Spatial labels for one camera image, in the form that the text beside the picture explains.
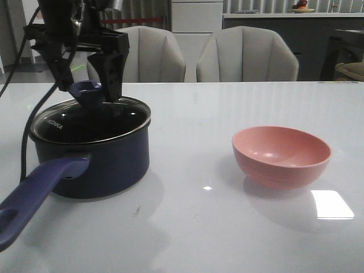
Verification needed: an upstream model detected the grey upholstered chair left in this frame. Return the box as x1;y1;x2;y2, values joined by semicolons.
86;25;187;84

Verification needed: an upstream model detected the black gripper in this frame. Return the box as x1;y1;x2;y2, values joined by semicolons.
24;1;129;102

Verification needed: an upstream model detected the pink plastic bowl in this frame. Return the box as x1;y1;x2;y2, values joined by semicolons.
232;126;332;189

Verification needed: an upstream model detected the glass pot lid blue knob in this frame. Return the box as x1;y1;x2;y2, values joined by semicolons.
31;80;151;144

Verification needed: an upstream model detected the dark grey sideboard counter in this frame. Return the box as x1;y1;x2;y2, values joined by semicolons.
222;13;363;81

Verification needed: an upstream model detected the fruit plate on counter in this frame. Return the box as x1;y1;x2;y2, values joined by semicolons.
291;0;315;14

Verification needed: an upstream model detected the blue saucepan with handle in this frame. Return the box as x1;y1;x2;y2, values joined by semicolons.
1;127;150;250

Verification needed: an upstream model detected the grey upholstered chair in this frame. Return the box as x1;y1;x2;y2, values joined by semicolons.
86;25;187;84
196;26;299;82

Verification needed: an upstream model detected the black cable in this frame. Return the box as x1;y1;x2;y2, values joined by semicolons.
0;6;83;181

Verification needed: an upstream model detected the grey upholstered chair right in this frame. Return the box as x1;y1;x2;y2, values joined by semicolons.
196;26;299;82

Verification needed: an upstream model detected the red barrier tape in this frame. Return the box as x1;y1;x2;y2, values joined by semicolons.
101;16;164;24

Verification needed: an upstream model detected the grey curtain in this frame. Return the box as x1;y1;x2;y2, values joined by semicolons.
120;0;171;31

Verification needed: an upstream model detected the white drawer cabinet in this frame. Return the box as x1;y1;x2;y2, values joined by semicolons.
171;1;223;60

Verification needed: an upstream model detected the beige cushion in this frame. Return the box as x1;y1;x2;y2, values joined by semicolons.
335;62;364;82

